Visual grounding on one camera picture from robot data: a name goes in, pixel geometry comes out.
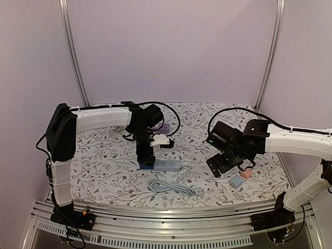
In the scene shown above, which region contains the floral patterned table mat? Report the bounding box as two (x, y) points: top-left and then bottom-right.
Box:
(70, 103), (291, 209)

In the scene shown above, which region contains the right aluminium frame post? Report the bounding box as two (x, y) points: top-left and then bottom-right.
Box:
(254, 0), (285, 110)

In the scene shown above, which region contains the purple power strip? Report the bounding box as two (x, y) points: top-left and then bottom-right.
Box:
(150, 122), (171, 134)

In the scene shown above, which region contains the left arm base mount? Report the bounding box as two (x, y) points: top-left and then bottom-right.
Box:
(50, 207), (96, 231)

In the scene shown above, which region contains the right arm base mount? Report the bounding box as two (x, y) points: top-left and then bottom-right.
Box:
(250, 207), (295, 231)

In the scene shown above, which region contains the aluminium frame post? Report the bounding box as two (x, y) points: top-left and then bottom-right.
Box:
(59, 0), (90, 107)
(254, 0), (285, 110)

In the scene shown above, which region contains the left aluminium frame post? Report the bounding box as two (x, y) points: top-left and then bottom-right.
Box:
(59, 0), (90, 107)

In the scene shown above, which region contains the front aluminium rail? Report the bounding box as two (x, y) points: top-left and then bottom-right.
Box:
(23, 199), (324, 248)

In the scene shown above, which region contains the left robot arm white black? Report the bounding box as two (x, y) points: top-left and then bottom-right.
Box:
(36, 101), (174, 225)

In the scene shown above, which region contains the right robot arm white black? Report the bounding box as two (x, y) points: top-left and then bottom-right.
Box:
(206, 112), (331, 226)

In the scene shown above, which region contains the pink charger cube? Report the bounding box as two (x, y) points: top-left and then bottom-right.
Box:
(240, 169), (253, 179)

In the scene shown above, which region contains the light blue cable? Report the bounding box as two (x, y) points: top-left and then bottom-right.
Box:
(147, 167), (204, 197)

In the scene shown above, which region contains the light blue charger plug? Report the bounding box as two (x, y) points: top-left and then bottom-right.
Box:
(229, 176), (244, 189)

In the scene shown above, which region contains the dark blue cube socket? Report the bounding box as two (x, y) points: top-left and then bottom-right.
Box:
(139, 162), (154, 171)

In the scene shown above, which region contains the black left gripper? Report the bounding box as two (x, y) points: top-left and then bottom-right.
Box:
(130, 126), (157, 168)

